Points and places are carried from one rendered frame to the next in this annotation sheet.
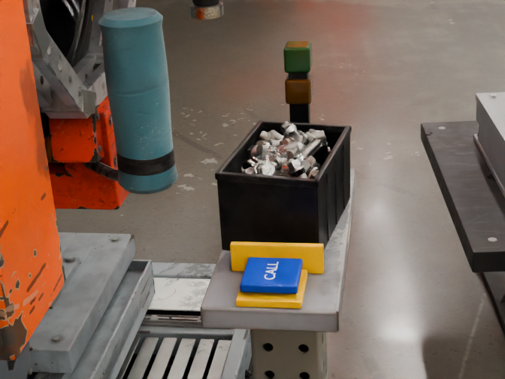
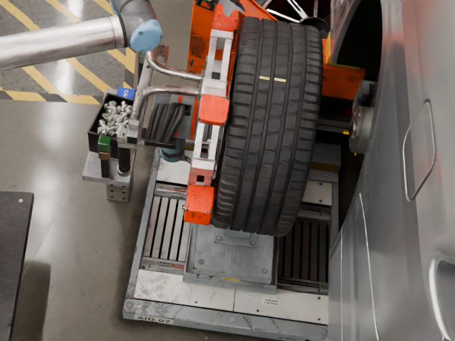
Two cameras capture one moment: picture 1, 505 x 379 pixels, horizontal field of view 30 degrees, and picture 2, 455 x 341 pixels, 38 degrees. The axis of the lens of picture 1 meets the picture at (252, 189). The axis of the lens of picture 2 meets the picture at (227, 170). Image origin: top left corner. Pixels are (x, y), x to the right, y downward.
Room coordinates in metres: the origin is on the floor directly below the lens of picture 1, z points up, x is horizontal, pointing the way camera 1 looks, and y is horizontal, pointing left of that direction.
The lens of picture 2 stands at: (2.74, 0.02, 2.43)
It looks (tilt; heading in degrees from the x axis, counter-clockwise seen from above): 54 degrees down; 166
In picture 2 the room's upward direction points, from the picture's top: 12 degrees clockwise
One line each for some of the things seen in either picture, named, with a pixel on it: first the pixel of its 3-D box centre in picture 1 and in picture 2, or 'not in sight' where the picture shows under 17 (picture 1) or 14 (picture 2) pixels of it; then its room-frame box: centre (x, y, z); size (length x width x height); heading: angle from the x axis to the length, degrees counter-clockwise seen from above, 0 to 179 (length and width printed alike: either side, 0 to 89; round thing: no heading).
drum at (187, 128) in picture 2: not in sight; (186, 116); (1.43, 0.18, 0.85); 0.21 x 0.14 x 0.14; 80
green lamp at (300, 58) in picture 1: (297, 56); (104, 143); (1.38, -0.08, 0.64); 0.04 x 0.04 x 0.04; 80
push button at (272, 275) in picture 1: (272, 278); (125, 96); (1.02, -0.02, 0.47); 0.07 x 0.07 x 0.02; 80
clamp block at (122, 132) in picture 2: not in sight; (134, 137); (1.57, 0.02, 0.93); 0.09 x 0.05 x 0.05; 80
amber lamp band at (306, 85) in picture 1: (299, 88); (105, 152); (1.38, -0.08, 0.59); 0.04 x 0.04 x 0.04; 80
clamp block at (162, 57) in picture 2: not in sight; (153, 53); (1.24, 0.08, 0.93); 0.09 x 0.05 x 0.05; 80
